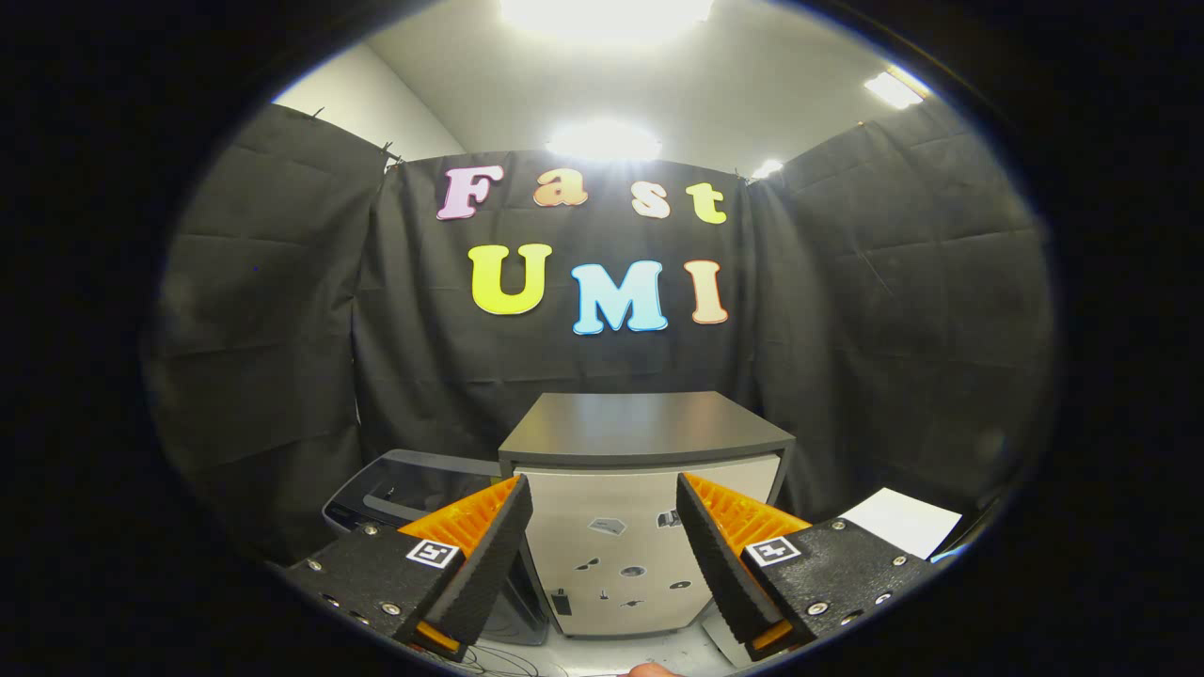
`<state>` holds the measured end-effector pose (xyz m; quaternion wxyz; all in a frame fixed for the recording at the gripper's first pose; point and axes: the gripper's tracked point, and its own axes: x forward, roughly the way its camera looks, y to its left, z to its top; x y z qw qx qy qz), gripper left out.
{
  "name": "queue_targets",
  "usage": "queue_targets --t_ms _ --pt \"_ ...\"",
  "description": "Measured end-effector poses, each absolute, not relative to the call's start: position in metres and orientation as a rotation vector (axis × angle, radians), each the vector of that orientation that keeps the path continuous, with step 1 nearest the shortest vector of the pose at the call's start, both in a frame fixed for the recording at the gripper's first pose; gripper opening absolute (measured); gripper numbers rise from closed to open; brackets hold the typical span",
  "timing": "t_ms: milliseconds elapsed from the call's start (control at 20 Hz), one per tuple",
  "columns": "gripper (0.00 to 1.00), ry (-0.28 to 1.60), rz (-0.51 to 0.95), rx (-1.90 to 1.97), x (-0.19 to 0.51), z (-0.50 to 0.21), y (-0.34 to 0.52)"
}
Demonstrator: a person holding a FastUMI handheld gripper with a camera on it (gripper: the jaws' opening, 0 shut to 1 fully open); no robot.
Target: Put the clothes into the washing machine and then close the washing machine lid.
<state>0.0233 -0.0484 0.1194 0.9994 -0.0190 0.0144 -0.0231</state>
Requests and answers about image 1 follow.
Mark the round ceiling light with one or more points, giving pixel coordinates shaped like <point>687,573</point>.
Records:
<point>604,141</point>

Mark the large ceiling light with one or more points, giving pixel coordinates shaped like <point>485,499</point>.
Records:
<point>607,17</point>

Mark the grey beige cabinet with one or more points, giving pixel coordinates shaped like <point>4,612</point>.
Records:
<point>640,432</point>

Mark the white flat board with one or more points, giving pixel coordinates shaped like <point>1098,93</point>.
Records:
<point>903,522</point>

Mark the black backdrop cloth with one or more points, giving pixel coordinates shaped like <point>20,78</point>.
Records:
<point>442,357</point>

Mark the small rectangular ceiling light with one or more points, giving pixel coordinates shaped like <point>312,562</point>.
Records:
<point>894,89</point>

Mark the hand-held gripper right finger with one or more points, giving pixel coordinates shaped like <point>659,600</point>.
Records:
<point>720,564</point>

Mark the grey washing machine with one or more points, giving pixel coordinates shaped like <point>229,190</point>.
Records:
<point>343,512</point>

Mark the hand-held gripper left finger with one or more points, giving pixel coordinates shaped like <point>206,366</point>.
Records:
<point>484,564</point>

